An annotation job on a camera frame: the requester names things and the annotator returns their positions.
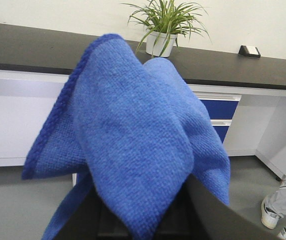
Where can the green potted spider plant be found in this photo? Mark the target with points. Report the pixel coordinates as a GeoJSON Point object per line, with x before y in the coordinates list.
{"type": "Point", "coordinates": [164, 21]}

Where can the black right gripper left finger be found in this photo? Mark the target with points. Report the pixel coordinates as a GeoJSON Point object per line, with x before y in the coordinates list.
{"type": "Point", "coordinates": [93, 221]}

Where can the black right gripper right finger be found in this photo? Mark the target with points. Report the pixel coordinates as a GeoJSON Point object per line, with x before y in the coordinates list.
{"type": "Point", "coordinates": [196, 214]}

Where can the blue cabinet drawers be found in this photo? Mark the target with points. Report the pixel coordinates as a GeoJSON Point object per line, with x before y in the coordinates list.
{"type": "Point", "coordinates": [221, 108]}

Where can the black white socket box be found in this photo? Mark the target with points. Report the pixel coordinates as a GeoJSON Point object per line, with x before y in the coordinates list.
{"type": "Point", "coordinates": [249, 51]}

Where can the blue microfiber cloth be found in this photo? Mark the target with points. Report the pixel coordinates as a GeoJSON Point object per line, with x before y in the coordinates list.
{"type": "Point", "coordinates": [134, 132]}

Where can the white sneaker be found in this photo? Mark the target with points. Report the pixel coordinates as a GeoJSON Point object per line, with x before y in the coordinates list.
{"type": "Point", "coordinates": [268, 218]}

